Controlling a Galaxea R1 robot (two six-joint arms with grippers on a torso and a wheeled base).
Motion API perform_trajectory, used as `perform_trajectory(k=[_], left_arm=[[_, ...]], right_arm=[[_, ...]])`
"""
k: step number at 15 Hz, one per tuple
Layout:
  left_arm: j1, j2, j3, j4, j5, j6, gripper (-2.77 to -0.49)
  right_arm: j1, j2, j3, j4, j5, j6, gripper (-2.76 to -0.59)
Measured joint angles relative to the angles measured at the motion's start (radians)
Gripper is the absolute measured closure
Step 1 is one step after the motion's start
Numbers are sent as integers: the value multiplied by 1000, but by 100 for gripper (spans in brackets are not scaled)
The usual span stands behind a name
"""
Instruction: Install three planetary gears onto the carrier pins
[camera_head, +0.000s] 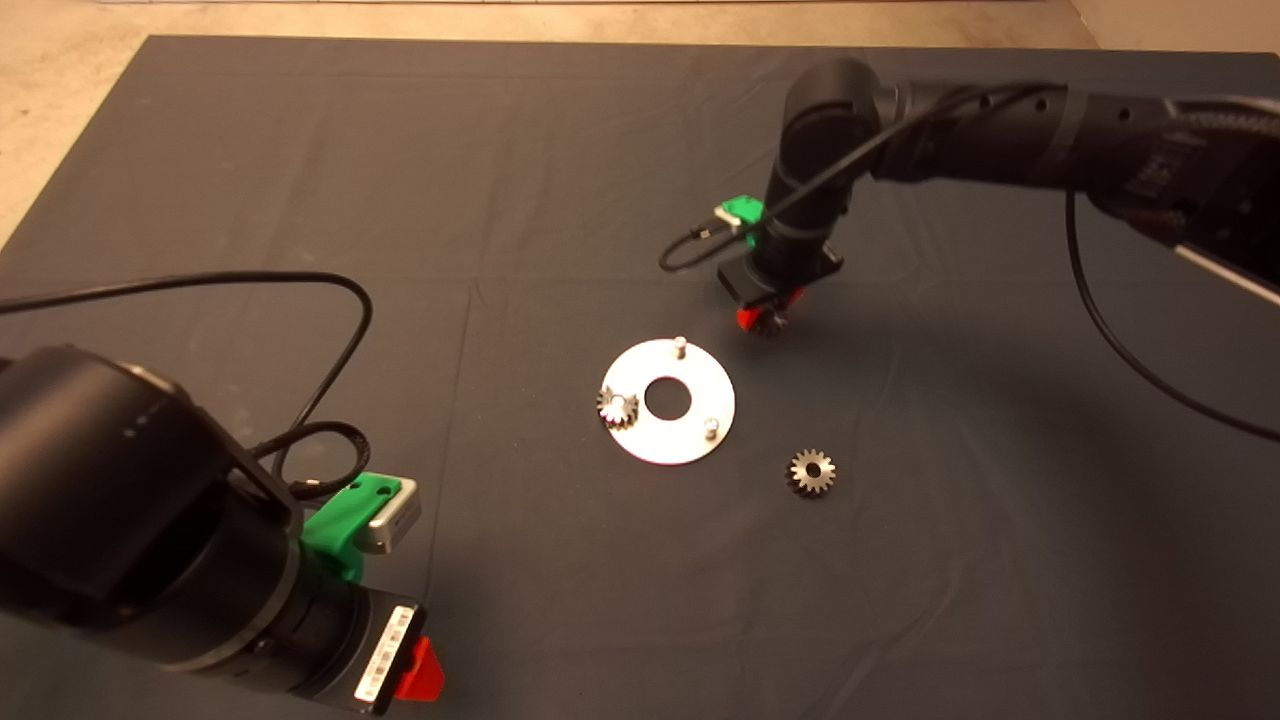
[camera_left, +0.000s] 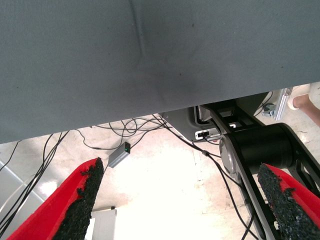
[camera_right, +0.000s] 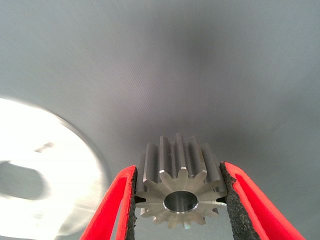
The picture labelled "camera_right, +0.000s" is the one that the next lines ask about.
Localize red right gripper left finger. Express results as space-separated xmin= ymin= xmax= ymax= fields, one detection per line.
xmin=79 ymin=164 xmax=139 ymax=240

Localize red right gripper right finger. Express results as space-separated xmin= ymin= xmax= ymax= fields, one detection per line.
xmin=219 ymin=161 xmax=307 ymax=240

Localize small steel planetary gear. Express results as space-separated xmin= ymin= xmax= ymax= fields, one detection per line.
xmin=134 ymin=132 xmax=229 ymax=230

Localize round metal carrier plate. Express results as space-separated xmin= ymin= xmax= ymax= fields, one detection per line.
xmin=0 ymin=97 xmax=112 ymax=238

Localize dark grey table cloth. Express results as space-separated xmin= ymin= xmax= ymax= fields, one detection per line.
xmin=0 ymin=0 xmax=320 ymax=240

